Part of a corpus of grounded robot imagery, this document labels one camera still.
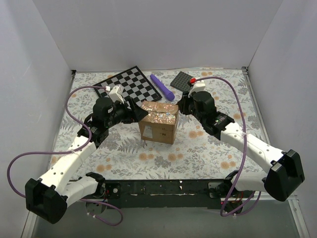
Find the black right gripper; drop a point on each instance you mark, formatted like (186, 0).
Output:
(186, 104)

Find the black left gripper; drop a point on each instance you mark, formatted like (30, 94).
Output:
(130, 112)

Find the brown cardboard express box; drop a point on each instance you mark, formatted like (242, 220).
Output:
(160, 125)

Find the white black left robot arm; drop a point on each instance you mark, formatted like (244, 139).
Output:
(52, 193)

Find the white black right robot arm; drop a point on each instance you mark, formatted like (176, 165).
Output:
(283, 170)

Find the black white checkerboard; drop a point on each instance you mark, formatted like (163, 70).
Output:
(135, 85)

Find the dark grey studded baseplate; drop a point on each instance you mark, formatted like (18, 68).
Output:
(181, 82)

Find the floral patterned table mat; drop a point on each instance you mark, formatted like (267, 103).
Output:
(169, 145)

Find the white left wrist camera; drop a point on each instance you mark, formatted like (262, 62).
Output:
(115, 93)

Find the purple cylindrical handle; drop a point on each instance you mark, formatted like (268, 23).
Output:
(169, 95)

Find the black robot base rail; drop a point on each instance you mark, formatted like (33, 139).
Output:
(166, 193)

